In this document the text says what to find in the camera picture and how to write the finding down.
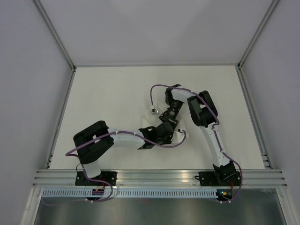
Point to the aluminium front rail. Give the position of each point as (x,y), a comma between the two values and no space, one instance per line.
(65,178)

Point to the white slotted cable duct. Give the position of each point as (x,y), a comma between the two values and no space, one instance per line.
(131,193)

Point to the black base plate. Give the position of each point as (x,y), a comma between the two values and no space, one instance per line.
(209,179)
(106,178)

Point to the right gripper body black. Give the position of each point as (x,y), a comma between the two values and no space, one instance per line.
(172,112)

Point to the right aluminium frame post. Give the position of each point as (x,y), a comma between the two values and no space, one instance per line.
(262,25)

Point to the left side aluminium rail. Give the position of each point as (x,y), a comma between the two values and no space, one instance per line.
(59,121)

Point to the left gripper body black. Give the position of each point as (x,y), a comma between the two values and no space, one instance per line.
(167,140)

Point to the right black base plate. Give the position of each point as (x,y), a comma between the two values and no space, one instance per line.
(209,179)

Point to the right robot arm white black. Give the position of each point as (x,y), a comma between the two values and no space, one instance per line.
(205,116)

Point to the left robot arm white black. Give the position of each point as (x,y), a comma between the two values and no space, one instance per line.
(97,139)

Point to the aluminium frame post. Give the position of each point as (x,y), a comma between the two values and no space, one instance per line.
(262,25)
(46,19)

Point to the right side aluminium rail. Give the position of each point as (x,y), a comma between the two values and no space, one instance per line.
(254,119)

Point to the left aluminium frame post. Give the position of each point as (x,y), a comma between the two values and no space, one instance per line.
(46,19)

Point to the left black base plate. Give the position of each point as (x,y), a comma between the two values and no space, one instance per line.
(106,178)

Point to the aluminium rail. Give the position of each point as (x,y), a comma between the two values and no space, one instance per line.
(59,121)
(65,178)
(254,119)

